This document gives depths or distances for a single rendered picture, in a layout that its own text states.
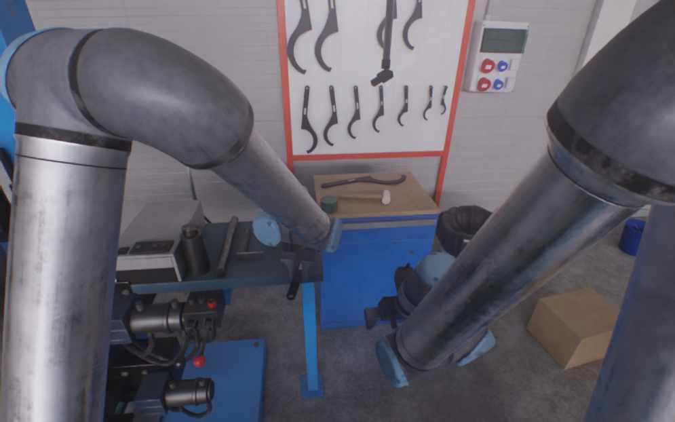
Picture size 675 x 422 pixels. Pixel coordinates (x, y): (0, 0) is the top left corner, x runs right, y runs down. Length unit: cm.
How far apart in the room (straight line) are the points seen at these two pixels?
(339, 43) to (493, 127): 160
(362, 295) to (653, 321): 196
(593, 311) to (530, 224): 244
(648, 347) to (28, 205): 67
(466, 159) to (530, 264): 307
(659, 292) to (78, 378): 64
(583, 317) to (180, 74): 258
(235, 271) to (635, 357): 116
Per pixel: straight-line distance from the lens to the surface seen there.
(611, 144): 27
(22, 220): 48
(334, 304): 231
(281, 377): 228
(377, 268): 215
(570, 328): 255
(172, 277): 136
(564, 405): 255
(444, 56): 301
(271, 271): 131
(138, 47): 40
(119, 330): 140
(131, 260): 135
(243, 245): 142
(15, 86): 51
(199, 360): 118
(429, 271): 71
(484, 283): 39
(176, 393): 172
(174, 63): 39
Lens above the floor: 189
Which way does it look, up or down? 30 degrees down
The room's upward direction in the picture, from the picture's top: 1 degrees clockwise
